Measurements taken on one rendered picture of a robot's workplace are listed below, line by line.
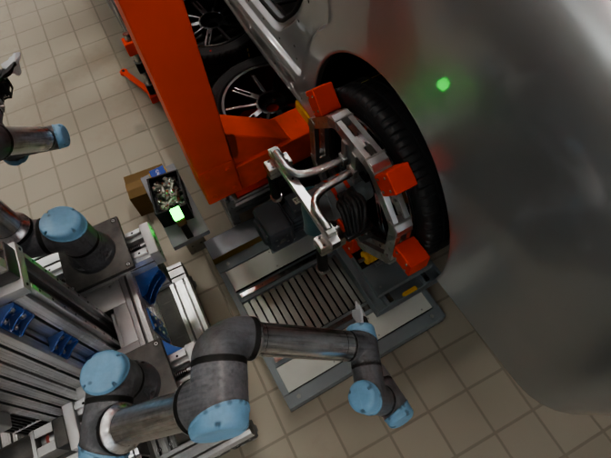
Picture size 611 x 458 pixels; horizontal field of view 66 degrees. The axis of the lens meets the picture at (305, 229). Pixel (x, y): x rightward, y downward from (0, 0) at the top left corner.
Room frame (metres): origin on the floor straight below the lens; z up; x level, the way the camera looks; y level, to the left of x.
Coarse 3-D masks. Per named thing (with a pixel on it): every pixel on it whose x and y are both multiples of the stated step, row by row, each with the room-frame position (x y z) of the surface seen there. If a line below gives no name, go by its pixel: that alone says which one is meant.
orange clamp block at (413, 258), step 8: (408, 240) 0.65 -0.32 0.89; (416, 240) 0.65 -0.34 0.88; (400, 248) 0.63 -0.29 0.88; (408, 248) 0.63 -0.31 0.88; (416, 248) 0.62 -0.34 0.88; (400, 256) 0.61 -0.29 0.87; (408, 256) 0.60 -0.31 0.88; (416, 256) 0.60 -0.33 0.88; (424, 256) 0.59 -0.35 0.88; (400, 264) 0.60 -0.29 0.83; (408, 264) 0.57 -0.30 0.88; (416, 264) 0.57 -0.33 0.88; (424, 264) 0.58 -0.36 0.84; (408, 272) 0.56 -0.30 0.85
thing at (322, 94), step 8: (320, 88) 1.11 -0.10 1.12; (328, 88) 1.11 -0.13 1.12; (312, 96) 1.09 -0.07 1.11; (320, 96) 1.09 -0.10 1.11; (328, 96) 1.09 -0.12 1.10; (336, 96) 1.10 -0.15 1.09; (312, 104) 1.10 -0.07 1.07; (320, 104) 1.07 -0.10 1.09; (328, 104) 1.08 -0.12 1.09; (336, 104) 1.08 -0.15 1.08; (320, 112) 1.05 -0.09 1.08; (328, 112) 1.06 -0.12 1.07
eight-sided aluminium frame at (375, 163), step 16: (336, 112) 1.02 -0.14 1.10; (320, 128) 1.06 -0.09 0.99; (336, 128) 0.96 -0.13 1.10; (352, 128) 0.96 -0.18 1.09; (320, 144) 1.15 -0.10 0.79; (352, 144) 0.88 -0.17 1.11; (368, 144) 0.87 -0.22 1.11; (320, 160) 1.11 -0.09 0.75; (368, 160) 0.81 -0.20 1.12; (384, 160) 0.80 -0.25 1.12; (320, 176) 1.07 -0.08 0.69; (384, 208) 0.71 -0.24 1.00; (400, 208) 0.71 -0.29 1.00; (400, 224) 0.66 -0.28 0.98; (368, 240) 0.80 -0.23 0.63; (384, 240) 0.77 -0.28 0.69; (400, 240) 0.68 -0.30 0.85; (384, 256) 0.67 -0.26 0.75
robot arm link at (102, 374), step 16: (112, 352) 0.36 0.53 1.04; (96, 368) 0.32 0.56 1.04; (112, 368) 0.32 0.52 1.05; (128, 368) 0.32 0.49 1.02; (96, 384) 0.28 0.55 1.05; (112, 384) 0.28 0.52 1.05; (128, 384) 0.28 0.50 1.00; (96, 400) 0.25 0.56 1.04; (112, 400) 0.24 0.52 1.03; (128, 400) 0.25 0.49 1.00
